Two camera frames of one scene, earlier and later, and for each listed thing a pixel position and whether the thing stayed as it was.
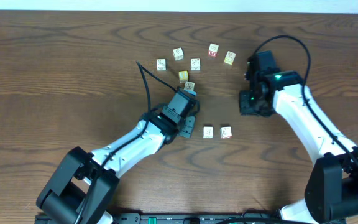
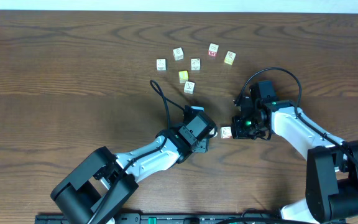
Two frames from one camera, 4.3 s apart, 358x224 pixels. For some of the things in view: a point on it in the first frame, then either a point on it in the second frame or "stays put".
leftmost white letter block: x=161 y=65 stays put
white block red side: x=225 y=132 stays put
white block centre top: x=195 y=64 stays put
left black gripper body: x=188 y=130 → x=206 y=150
